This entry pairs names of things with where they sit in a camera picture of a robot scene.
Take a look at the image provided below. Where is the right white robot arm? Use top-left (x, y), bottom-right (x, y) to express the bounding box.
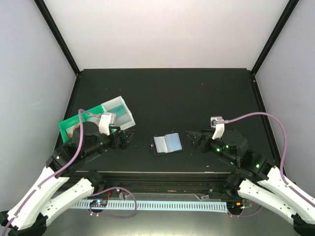
top-left (187, 130), bottom-right (315, 236)

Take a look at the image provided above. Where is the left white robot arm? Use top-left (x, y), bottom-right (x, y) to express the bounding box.
top-left (0, 121), bottom-right (136, 236)

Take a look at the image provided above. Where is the teal VIP card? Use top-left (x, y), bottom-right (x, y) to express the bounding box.
top-left (108, 104), bottom-right (127, 117)

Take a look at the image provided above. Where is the clear white bin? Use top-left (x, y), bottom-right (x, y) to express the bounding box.
top-left (101, 96), bottom-right (136, 130)

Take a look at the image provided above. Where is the green divided bin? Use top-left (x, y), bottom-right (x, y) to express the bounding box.
top-left (59, 105), bottom-right (116, 143)

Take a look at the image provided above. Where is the small circuit board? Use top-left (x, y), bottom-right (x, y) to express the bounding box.
top-left (90, 200), bottom-right (107, 207)

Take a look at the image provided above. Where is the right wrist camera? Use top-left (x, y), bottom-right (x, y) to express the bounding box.
top-left (210, 117), bottom-right (225, 140)

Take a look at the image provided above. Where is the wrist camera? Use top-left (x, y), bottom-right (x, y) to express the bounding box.
top-left (98, 112), bottom-right (116, 136)
top-left (210, 117), bottom-right (225, 140)

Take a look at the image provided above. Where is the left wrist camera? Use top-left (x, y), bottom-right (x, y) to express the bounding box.
top-left (98, 112), bottom-right (116, 136)

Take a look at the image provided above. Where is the black aluminium rail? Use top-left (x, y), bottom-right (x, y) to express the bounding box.
top-left (95, 172), bottom-right (247, 195)

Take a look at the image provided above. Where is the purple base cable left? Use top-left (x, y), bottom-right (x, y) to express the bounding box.
top-left (88, 186), bottom-right (138, 219)

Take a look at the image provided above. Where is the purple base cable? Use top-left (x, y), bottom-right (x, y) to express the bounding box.
top-left (227, 205), bottom-right (263, 219)
top-left (88, 186), bottom-right (138, 219)

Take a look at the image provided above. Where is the white slotted cable duct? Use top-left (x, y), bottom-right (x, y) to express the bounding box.
top-left (70, 200), bottom-right (228, 213)

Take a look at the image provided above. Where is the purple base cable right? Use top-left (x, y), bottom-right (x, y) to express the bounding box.
top-left (227, 205), bottom-right (263, 219)

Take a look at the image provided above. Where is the right black frame post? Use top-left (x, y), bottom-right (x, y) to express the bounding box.
top-left (251, 0), bottom-right (299, 76)

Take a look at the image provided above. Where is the black frame post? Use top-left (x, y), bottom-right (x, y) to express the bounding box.
top-left (34, 0), bottom-right (80, 76)
top-left (251, 0), bottom-right (299, 76)

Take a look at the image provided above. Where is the left black frame post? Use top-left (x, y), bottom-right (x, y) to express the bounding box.
top-left (34, 0), bottom-right (80, 76)

